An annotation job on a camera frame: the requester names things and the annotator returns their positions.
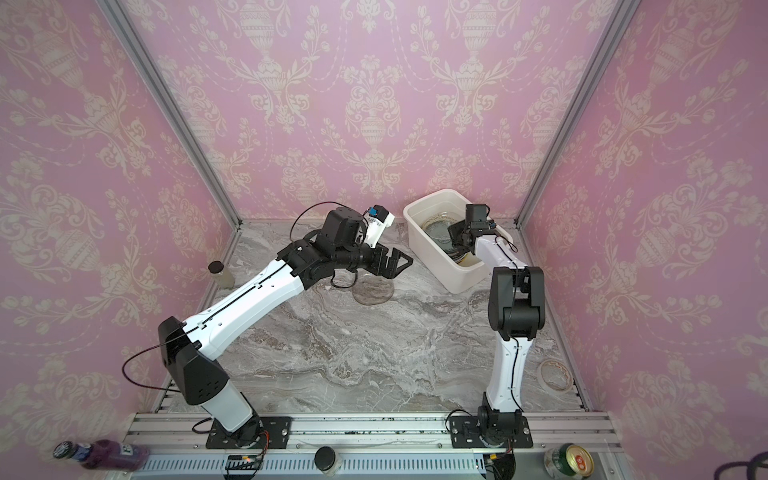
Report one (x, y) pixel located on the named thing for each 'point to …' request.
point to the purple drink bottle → (105, 454)
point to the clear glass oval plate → (372, 289)
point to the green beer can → (569, 460)
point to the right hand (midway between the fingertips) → (452, 229)
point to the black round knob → (324, 458)
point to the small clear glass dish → (437, 227)
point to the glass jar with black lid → (225, 278)
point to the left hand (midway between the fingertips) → (401, 258)
